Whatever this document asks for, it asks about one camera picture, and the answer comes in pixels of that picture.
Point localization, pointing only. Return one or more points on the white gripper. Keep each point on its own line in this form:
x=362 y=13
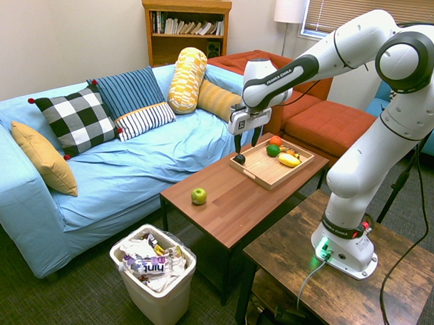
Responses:
x=242 y=123

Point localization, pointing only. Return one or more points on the green apple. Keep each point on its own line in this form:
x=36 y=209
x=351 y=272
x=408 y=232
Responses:
x=198 y=196

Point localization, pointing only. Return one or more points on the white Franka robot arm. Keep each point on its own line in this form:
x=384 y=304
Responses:
x=400 y=115

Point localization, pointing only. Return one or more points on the wooden tray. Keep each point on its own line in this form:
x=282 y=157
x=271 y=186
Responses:
x=266 y=173

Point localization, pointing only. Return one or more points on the black avocado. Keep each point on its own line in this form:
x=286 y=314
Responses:
x=240 y=159

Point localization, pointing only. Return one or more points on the green lime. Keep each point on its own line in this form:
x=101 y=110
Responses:
x=273 y=150

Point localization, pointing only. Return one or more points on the large red-orange fruit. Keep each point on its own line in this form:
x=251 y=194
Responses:
x=276 y=140

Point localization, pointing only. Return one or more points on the spotted brown banana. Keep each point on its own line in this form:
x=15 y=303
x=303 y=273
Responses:
x=285 y=149

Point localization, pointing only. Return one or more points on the yellow mango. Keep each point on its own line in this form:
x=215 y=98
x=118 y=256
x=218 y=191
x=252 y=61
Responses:
x=289 y=160

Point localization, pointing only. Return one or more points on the small orange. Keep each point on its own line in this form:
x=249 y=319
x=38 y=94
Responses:
x=292 y=152

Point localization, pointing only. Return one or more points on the mustard striped pillow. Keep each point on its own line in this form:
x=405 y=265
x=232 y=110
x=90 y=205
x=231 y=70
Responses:
x=217 y=100

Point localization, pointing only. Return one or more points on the reddish wood coffee table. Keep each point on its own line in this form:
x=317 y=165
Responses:
x=233 y=209

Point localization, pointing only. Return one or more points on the yellow patterned bolster pillow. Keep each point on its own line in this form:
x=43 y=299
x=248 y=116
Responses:
x=187 y=79

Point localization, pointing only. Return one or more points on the small black speaker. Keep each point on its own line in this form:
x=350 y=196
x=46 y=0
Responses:
x=213 y=49

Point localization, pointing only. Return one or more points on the white navy striped pillow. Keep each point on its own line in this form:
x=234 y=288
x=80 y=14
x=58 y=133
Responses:
x=145 y=120

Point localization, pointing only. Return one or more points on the wooden bookshelf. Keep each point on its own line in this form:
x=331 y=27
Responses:
x=185 y=49

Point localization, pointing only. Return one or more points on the row of books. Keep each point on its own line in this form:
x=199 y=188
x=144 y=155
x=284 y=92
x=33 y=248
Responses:
x=187 y=27

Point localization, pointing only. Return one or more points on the light blue sofa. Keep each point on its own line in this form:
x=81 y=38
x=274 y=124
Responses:
x=124 y=173

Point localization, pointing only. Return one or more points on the blue striped pillow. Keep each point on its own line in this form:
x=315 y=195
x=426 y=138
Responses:
x=128 y=90

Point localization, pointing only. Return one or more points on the white shade floor lamp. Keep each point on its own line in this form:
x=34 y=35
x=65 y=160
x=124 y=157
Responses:
x=289 y=11

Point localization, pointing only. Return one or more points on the black tripod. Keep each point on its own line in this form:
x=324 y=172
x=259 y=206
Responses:
x=398 y=183

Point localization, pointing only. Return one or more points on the crumpled hint wrapper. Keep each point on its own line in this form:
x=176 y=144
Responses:
x=151 y=265

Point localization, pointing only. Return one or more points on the black white checkered pillow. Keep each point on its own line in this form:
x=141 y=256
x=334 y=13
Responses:
x=77 y=120

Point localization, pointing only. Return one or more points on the white trash bin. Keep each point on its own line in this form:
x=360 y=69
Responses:
x=162 y=299

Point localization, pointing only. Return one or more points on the wooden window blinds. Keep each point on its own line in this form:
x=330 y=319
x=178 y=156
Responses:
x=379 y=11

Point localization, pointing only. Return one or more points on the rustic dark wood side table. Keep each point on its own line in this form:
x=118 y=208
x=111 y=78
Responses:
x=344 y=302

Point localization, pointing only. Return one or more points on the plain mustard pillow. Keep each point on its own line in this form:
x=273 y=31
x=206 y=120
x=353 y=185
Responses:
x=46 y=160

